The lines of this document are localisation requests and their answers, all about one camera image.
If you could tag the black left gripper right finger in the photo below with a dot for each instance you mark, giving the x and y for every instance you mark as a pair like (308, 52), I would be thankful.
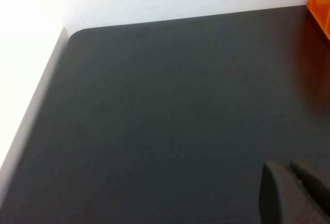
(315, 180)

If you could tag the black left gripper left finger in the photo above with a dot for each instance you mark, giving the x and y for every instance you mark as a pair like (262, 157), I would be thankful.
(283, 198)

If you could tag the orange plastic cutlery holder crate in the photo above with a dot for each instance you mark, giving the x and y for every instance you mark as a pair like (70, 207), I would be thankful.
(321, 5)

